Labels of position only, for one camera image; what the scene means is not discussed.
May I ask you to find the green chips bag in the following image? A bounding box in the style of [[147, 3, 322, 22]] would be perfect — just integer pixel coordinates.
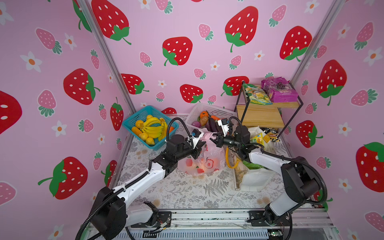
[[243, 161, 263, 170]]

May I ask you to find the pink plastic grocery bag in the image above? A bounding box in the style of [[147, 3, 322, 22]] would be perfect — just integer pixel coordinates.
[[178, 132, 226, 176]]

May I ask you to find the white paper grocery bag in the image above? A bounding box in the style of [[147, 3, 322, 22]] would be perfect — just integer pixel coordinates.
[[226, 127, 277, 192]]

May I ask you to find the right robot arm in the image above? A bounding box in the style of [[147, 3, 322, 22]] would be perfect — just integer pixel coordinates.
[[211, 125, 328, 226]]

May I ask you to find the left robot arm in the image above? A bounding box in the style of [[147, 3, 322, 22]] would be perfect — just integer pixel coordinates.
[[76, 130, 205, 240]]

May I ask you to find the yellow lemon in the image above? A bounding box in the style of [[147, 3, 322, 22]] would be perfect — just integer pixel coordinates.
[[145, 137, 155, 146]]

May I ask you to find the yellow banana bunch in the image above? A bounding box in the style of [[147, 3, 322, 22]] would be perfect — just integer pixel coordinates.
[[140, 117, 168, 141]]

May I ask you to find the purple onion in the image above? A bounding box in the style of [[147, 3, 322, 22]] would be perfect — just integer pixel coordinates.
[[192, 121, 202, 128]]

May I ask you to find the black yellow chips bag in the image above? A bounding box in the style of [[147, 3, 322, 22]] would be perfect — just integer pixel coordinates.
[[261, 128, 280, 142]]

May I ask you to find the purple eggplant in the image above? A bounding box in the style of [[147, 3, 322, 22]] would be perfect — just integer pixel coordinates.
[[209, 118, 219, 133]]

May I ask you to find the teal plastic basket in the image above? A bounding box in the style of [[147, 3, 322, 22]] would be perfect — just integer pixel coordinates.
[[122, 106, 179, 150]]

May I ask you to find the brown potato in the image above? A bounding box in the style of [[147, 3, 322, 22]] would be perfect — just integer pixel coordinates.
[[199, 116, 209, 128]]

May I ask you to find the small orange pumpkin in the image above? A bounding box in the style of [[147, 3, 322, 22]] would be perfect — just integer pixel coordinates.
[[200, 111, 210, 118]]

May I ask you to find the white plastic basket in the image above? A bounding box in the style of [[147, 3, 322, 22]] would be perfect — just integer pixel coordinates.
[[185, 103, 236, 133]]

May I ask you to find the green yellow snack bag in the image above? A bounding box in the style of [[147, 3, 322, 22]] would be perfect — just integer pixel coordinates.
[[243, 84, 272, 106]]

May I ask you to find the purple snack bag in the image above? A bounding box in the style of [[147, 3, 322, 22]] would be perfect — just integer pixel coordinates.
[[261, 78, 299, 103]]

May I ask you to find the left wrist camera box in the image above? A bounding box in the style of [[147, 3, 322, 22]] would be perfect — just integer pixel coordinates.
[[190, 129, 204, 149]]

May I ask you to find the black wire wooden shelf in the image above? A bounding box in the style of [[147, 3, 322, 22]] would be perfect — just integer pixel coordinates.
[[235, 88, 304, 139]]

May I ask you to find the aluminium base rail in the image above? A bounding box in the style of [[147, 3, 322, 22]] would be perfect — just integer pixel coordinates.
[[83, 208, 340, 240]]

